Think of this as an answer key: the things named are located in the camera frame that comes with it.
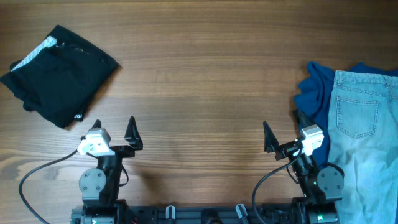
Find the folded black garment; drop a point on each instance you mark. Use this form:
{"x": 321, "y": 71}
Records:
{"x": 59, "y": 78}

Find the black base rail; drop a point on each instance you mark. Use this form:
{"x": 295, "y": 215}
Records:
{"x": 156, "y": 215}

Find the right white rail clip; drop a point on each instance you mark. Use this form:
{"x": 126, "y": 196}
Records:
{"x": 242, "y": 213}

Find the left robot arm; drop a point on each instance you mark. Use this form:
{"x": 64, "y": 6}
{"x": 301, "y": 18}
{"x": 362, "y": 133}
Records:
{"x": 100, "y": 185}

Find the white rail clip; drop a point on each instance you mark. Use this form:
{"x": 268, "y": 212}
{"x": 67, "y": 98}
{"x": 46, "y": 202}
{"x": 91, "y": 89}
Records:
{"x": 170, "y": 212}
{"x": 242, "y": 213}

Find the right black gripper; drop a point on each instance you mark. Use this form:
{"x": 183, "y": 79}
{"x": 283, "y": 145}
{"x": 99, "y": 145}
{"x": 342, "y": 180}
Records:
{"x": 270, "y": 145}

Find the dark blue t-shirt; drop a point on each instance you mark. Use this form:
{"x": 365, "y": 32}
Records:
{"x": 314, "y": 101}

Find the light blue denim shorts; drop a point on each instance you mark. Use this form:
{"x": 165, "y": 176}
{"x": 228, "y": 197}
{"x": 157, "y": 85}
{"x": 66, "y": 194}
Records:
{"x": 362, "y": 126}

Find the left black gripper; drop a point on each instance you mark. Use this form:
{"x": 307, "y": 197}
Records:
{"x": 135, "y": 140}

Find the left white rail clip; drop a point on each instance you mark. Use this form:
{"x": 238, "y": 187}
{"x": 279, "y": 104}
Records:
{"x": 170, "y": 212}

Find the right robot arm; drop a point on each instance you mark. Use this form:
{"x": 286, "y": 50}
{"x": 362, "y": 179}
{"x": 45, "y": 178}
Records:
{"x": 321, "y": 185}

